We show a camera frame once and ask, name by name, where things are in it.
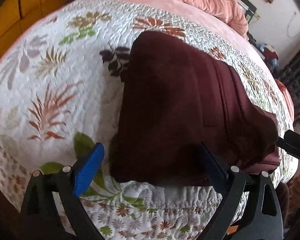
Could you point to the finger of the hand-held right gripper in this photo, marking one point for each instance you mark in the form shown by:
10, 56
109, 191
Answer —
296, 145

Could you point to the dark patterned curtain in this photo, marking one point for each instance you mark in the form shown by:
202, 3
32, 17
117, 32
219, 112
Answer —
298, 80

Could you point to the floral quilted bedspread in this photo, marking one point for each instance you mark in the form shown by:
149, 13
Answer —
52, 85

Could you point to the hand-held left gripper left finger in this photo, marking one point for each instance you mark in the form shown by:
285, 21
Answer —
88, 168

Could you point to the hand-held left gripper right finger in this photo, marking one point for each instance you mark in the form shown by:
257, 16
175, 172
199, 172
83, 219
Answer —
212, 166

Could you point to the maroon pants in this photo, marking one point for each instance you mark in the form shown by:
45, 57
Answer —
185, 110

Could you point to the pink striped pillow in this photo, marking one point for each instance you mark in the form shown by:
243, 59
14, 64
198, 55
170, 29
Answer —
286, 97

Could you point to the wooden wardrobe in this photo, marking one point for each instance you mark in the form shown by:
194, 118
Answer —
17, 7

